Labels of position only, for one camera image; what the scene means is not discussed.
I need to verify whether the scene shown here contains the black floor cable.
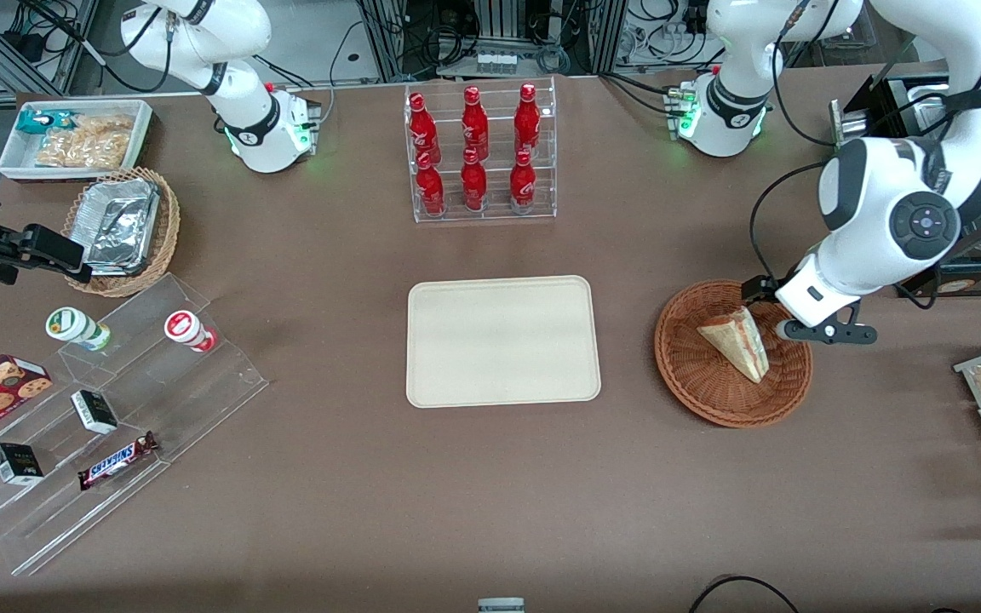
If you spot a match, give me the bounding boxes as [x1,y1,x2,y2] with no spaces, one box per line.
[688,576,800,613]

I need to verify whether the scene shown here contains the light wicker basket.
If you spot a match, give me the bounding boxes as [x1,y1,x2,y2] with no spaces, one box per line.
[62,167,181,298]

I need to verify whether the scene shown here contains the small black box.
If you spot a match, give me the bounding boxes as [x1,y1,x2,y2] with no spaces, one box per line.
[0,442,45,487]
[70,389,119,436]

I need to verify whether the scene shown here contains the teal snack packet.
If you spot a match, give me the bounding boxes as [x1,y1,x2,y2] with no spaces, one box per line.
[16,109,74,135]

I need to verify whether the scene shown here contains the Snickers chocolate bar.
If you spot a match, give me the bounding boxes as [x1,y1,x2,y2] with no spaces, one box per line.
[77,431,159,491]

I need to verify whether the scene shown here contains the aluminium frame rack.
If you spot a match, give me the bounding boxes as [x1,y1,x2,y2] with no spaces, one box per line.
[354,0,628,82]

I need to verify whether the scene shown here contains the white rectangular bin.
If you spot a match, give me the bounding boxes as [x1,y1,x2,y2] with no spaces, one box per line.
[0,99,154,184]

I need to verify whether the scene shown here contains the triangular sandwich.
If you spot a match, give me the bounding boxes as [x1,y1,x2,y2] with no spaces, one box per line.
[697,306,771,384]

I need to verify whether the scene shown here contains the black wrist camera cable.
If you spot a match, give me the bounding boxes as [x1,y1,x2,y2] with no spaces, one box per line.
[748,162,828,282]

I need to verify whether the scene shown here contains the brown wicker basket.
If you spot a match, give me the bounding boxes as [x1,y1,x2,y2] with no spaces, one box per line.
[654,280,813,428]

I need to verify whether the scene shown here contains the clear acrylic bottle rack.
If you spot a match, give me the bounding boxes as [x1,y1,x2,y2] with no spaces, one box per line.
[404,77,558,224]

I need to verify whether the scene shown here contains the clear bag of crackers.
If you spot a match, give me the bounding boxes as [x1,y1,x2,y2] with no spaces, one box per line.
[35,115,135,169]

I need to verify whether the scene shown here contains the aluminium foil container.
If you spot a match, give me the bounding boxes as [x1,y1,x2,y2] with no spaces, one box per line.
[82,177,161,275]

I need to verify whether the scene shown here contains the red lid drink cup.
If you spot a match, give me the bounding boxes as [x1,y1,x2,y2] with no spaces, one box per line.
[163,310,219,354]

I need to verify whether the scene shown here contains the clear acrylic stepped display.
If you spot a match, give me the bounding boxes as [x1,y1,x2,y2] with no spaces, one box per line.
[0,272,270,578]

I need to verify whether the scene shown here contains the green lid drink cup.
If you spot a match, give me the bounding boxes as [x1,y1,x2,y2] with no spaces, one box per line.
[45,306,112,352]

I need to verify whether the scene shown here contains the black food warmer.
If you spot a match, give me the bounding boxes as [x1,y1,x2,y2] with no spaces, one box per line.
[829,72,981,299]

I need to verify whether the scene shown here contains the beige plastic tray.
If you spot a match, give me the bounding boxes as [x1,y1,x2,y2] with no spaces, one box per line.
[406,275,602,409]

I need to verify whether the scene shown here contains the red soda bottle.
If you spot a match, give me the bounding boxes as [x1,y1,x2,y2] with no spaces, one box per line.
[416,152,446,217]
[514,83,542,158]
[509,150,537,215]
[461,147,489,212]
[408,92,442,164]
[462,86,490,161]

